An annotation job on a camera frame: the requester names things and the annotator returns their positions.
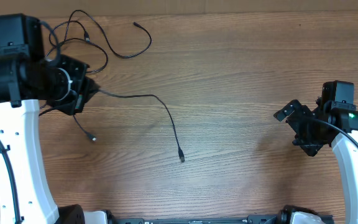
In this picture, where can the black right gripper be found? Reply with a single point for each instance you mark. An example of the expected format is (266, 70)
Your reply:
(312, 146)

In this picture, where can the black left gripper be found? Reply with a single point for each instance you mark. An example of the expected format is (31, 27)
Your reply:
(75, 106)

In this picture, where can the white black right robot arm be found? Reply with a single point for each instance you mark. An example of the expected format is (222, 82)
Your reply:
(334, 122)

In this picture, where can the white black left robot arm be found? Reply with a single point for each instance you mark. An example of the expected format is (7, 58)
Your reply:
(27, 77)

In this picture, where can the brown cardboard back board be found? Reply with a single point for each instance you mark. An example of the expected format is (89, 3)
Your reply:
(60, 8)

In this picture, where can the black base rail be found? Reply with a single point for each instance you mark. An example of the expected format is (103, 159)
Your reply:
(251, 219)

